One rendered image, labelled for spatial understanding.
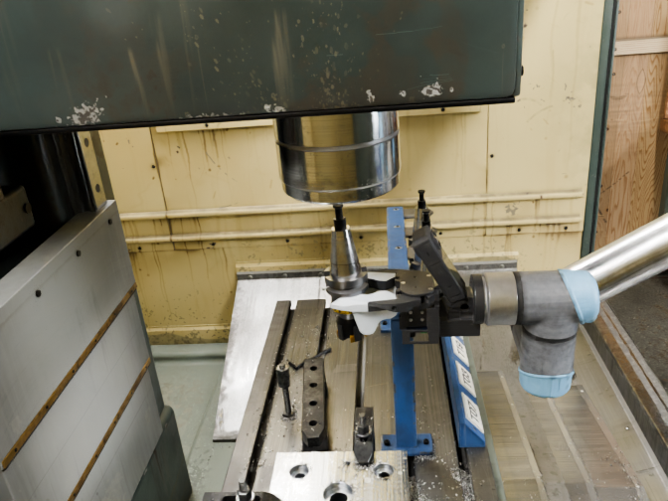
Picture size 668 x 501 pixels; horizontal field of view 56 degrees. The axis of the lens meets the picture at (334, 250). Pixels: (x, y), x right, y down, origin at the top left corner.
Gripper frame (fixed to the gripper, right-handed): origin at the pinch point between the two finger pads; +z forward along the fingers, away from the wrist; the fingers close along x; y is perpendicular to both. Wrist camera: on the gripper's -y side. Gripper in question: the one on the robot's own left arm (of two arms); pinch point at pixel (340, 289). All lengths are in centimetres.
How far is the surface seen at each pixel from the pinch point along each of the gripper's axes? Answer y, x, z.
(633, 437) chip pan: 66, 43, -63
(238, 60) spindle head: -34.3, -12.4, 7.4
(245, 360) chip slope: 62, 72, 37
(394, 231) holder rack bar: 11.5, 47.1, -7.9
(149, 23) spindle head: -38.5, -12.5, 16.0
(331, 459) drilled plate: 35.2, 3.6, 4.2
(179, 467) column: 61, 29, 44
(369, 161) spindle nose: -20.9, -6.6, -5.4
